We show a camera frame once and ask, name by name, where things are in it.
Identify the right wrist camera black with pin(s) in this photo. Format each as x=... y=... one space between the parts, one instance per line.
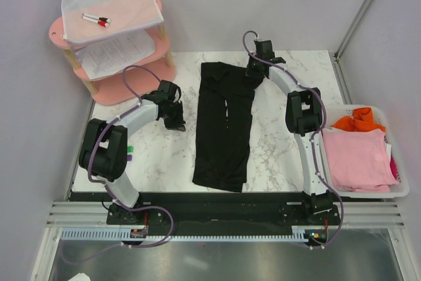
x=264 y=49

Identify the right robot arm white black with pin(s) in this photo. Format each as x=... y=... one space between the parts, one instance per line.
x=305 y=117

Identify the red cap whiteboard marker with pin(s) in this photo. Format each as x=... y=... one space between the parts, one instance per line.
x=99 y=22

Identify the white mesh zipper pouch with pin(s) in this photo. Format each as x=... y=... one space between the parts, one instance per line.
x=126 y=16

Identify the printed paper sheets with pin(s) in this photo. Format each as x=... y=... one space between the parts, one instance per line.
x=109 y=57

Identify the white plastic laundry basket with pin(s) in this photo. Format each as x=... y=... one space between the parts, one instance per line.
x=336 y=112

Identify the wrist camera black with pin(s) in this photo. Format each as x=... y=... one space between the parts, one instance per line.
x=169 y=91
x=264 y=49

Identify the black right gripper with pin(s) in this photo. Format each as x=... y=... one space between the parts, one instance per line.
x=249 y=73

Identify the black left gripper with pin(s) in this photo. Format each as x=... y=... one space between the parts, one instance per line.
x=179 y=124

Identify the pink t-shirt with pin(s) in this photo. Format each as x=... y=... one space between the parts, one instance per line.
x=358 y=161

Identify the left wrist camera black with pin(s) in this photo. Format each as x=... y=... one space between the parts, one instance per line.
x=169 y=91

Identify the aluminium rail frame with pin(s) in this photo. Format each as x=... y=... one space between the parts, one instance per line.
x=358 y=214

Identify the pink three-tier wooden shelf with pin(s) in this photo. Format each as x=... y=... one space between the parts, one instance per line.
x=138 y=78

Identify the black cap whiteboard marker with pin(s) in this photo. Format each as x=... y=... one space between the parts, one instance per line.
x=99 y=18

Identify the black printed t-shirt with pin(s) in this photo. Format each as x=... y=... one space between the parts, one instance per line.
x=223 y=129

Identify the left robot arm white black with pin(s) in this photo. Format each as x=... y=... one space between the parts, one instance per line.
x=104 y=148

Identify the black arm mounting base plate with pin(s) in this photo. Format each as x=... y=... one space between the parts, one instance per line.
x=221 y=213

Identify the magenta garment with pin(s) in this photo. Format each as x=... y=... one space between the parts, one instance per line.
x=394 y=169

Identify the orange t-shirt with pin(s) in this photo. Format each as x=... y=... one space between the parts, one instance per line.
x=362 y=120

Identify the white slotted cable duct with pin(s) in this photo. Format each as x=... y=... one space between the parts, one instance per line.
x=132 y=235

